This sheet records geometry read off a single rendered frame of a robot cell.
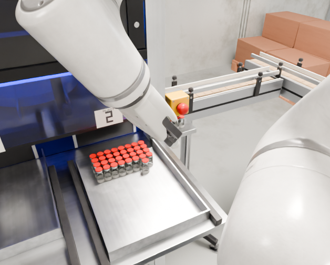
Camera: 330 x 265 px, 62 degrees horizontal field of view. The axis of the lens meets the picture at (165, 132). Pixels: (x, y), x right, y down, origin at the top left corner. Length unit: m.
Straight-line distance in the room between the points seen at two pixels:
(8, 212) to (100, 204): 0.24
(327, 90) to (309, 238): 0.13
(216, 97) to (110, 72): 0.90
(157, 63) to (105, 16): 0.56
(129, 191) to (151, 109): 0.45
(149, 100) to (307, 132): 0.20
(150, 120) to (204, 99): 0.78
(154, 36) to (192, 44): 3.02
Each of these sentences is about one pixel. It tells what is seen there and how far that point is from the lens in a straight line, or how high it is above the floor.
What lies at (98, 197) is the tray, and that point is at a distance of 0.80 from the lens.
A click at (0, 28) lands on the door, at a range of 0.76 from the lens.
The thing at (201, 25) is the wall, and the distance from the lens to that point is 3.86.
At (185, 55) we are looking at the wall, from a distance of 3.83.
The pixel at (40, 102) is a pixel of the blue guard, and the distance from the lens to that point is 0.81.
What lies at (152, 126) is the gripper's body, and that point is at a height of 1.24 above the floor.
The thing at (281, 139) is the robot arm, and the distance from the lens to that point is 0.34.
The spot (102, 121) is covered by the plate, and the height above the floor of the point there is 1.01.
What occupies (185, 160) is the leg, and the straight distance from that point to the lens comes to 1.35.
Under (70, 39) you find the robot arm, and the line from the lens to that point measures 0.30.
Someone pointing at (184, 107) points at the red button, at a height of 1.01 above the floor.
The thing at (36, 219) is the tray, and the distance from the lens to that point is 0.81.
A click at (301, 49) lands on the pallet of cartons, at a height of 0.45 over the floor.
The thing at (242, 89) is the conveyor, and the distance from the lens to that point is 1.28.
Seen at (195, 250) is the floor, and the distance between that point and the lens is 1.75.
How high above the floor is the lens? 1.46
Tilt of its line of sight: 34 degrees down
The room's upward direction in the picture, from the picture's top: straight up
